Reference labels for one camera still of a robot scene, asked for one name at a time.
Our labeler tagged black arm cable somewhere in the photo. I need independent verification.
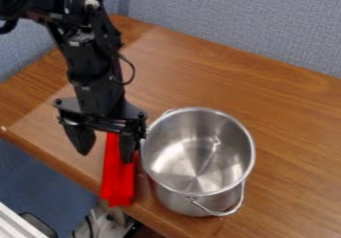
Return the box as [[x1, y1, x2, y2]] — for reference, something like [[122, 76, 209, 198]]
[[111, 52, 138, 87]]

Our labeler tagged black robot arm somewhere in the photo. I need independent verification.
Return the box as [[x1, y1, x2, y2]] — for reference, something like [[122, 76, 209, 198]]
[[0, 0, 147, 163]]

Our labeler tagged white device under table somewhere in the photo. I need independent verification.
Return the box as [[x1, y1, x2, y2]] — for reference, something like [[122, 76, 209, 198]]
[[70, 200, 135, 238]]

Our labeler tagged red plastic block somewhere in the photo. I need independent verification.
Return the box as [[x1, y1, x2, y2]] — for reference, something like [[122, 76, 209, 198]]
[[100, 133, 136, 207]]

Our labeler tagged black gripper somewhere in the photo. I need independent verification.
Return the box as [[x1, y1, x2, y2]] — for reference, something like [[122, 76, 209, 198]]
[[54, 80, 149, 164]]

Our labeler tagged metal pot with handle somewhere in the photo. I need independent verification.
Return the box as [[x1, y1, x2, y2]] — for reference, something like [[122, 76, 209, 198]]
[[140, 107, 255, 217]]

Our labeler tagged black white striped object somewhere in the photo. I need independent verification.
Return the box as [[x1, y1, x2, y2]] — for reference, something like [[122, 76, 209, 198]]
[[0, 202, 59, 238]]

